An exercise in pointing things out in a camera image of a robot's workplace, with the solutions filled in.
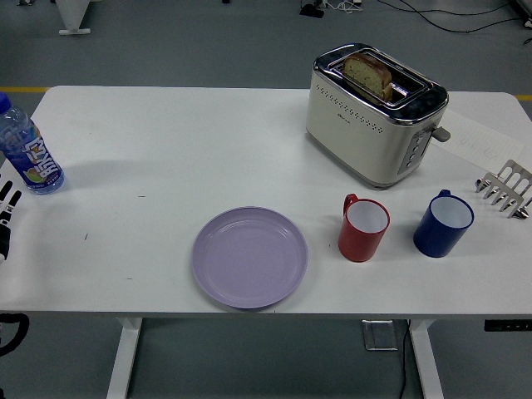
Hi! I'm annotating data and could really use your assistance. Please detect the white stand foot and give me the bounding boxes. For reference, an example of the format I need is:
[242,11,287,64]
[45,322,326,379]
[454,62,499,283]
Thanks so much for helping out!
[57,0,91,36]

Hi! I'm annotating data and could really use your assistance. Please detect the white floor cables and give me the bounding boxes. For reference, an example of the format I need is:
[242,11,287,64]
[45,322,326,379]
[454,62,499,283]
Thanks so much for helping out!
[323,0,363,12]

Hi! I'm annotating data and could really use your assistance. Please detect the metal floor socket plate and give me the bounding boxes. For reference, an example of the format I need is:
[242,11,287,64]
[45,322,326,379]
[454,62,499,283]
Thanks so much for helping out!
[361,318,399,352]

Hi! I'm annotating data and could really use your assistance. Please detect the silver metal rack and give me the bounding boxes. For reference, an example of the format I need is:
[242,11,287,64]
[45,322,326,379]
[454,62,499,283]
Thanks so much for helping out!
[475,159,532,218]

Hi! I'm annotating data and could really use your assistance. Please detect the black table control panel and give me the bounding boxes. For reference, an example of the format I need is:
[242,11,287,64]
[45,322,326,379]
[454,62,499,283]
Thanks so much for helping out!
[484,319,532,333]

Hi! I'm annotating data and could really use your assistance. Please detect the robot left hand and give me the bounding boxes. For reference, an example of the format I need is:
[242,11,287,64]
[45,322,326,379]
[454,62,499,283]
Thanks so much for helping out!
[0,178,23,264]

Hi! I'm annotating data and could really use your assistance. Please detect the red mug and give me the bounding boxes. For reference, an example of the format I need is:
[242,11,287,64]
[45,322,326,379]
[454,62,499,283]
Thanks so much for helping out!
[337,193,392,264]

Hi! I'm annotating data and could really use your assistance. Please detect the white paper sheet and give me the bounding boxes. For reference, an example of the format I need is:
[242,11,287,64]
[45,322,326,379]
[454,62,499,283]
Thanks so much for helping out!
[431,110,525,171]

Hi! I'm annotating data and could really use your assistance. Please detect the bread slice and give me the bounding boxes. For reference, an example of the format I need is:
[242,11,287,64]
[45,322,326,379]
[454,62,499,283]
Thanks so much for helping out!
[342,52,394,103]

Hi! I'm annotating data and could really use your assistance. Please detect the black floor cable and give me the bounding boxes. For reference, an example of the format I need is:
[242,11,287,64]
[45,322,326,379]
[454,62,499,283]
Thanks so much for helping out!
[373,0,532,34]

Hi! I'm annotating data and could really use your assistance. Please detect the blue drink bottle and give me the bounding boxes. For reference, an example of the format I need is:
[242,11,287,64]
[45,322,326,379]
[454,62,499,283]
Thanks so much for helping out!
[0,91,66,196]

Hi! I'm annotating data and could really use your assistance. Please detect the cream and chrome toaster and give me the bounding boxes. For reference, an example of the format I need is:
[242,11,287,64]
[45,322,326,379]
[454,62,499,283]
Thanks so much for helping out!
[305,42,452,191]

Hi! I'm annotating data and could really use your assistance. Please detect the blue mug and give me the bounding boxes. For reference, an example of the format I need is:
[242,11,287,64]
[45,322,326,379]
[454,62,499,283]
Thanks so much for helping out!
[412,189,475,259]

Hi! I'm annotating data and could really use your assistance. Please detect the purple plastic plate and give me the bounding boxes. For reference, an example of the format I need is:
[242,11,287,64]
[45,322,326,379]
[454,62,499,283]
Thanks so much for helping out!
[190,205,309,311]

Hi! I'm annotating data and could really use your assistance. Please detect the black power cable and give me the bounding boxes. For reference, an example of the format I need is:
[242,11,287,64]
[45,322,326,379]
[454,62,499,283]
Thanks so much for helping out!
[397,319,412,399]

